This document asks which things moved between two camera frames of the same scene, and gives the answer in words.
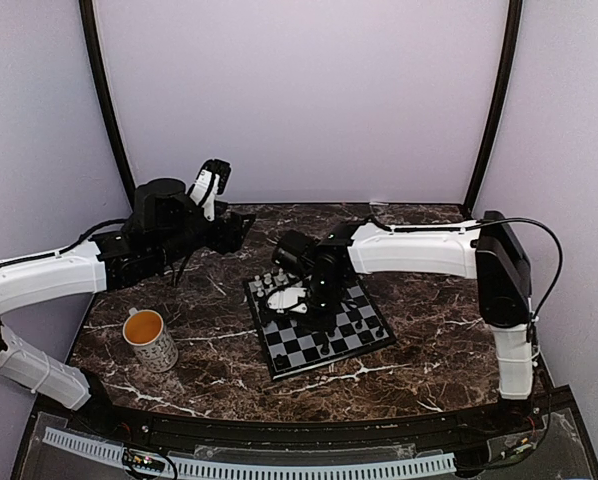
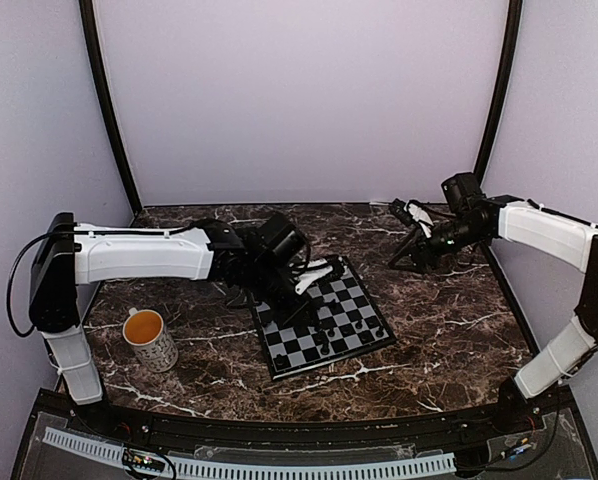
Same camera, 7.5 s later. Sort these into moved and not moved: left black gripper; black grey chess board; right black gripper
Moved: left black gripper; right black gripper
Not moved: black grey chess board
